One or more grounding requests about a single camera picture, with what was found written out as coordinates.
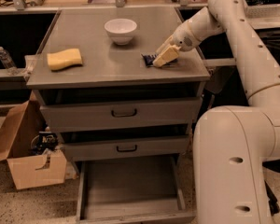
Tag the dark package in box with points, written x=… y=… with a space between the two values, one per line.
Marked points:
x=43 y=141

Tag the yellow sponge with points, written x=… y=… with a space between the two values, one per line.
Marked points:
x=63 y=59

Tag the white ceramic bowl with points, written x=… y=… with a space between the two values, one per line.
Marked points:
x=121 y=31

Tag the grey drawer cabinet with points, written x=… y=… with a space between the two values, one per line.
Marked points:
x=115 y=73

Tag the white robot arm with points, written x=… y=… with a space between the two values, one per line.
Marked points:
x=231 y=143

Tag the grey drawer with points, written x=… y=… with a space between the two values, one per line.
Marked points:
x=125 y=148
x=141 y=190
x=117 y=115

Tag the silver laptop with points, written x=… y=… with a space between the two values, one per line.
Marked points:
x=263 y=16

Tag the black office chair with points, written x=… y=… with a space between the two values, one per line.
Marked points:
x=273 y=202

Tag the clear plastic water bottle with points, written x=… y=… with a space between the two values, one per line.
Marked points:
x=8 y=62

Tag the brown cardboard box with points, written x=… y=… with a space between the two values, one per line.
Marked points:
x=21 y=125

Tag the grey top drawer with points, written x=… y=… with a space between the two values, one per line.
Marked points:
x=117 y=115

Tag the grey middle drawer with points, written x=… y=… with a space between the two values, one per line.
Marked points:
x=125 y=148

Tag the blue rxbar blueberry wrapper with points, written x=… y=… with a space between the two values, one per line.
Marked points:
x=149 y=59

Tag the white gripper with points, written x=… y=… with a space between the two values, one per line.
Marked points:
x=182 y=41

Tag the grey bottom drawer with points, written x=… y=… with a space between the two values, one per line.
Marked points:
x=141 y=190

